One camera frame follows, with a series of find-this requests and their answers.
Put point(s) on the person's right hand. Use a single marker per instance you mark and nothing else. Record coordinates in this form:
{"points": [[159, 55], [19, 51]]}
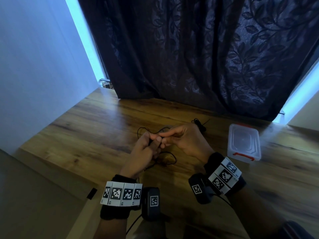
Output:
{"points": [[192, 141]]}

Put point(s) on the person's left hand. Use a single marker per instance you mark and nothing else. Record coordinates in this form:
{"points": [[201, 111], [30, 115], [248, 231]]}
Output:
{"points": [[140, 156]]}

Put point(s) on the person's right forearm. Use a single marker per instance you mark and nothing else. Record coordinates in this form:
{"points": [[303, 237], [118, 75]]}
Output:
{"points": [[254, 216]]}

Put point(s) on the person's left forearm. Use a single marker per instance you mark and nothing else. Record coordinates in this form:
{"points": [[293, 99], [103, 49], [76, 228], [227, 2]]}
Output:
{"points": [[109, 229]]}

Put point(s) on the left wristband with marker tags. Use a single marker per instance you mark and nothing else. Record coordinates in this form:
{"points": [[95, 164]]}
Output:
{"points": [[120, 194]]}

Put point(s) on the wristband with marker tags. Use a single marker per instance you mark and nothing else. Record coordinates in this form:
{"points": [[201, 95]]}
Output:
{"points": [[120, 194], [225, 175]]}

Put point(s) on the right wristband with marker tags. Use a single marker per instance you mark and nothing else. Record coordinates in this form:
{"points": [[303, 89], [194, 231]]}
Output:
{"points": [[225, 175]]}

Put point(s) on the small black desk fitting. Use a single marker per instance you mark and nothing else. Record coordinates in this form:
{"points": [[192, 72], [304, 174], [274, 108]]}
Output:
{"points": [[91, 193]]}

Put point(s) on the dark leaf-patterned curtain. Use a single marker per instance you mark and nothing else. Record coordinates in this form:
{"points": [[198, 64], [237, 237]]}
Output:
{"points": [[199, 54]]}

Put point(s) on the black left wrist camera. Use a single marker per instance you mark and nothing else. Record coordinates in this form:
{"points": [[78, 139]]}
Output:
{"points": [[152, 204]]}

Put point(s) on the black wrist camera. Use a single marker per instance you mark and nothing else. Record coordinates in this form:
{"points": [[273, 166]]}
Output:
{"points": [[199, 190], [152, 204]]}

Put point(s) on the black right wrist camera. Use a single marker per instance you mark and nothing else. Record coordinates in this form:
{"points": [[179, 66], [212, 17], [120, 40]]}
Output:
{"points": [[199, 190]]}

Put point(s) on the white window frame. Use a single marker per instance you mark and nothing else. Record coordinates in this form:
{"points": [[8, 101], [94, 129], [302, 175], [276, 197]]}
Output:
{"points": [[87, 39]]}

